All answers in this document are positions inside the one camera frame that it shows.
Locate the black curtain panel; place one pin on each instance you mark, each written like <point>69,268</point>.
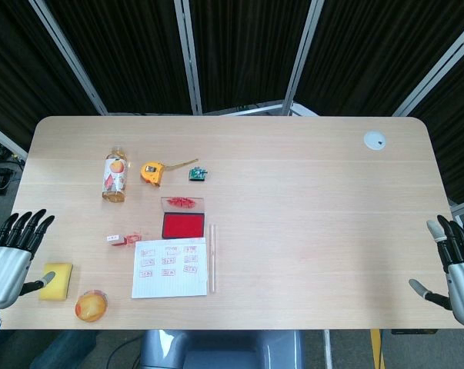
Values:
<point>20,69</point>
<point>378,50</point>
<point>131,54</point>
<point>247,50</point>
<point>458,134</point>

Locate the yellow tape measure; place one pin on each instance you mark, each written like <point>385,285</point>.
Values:
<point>152,173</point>

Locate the yellow sponge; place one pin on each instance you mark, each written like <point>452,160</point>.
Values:
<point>56,282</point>

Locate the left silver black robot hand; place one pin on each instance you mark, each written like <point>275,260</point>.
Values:
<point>6,273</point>

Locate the small green circuit board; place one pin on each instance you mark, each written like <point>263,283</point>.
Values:
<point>197,173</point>

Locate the yellow pole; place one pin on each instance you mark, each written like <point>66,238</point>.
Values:
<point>377,350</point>

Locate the black under-table control box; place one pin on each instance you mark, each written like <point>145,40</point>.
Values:
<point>414,331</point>

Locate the white red stamp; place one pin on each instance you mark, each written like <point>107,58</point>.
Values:
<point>118,240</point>

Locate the white table leg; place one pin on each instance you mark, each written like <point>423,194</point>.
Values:
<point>328,350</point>

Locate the orange juice bottle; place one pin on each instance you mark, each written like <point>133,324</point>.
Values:
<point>115,177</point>

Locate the grey robot torso base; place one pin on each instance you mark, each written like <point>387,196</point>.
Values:
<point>224,350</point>

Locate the red ink pad clear lid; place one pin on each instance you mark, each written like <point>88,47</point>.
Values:
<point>182,225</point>

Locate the white lined notepad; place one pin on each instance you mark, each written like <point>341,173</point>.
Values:
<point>170,282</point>

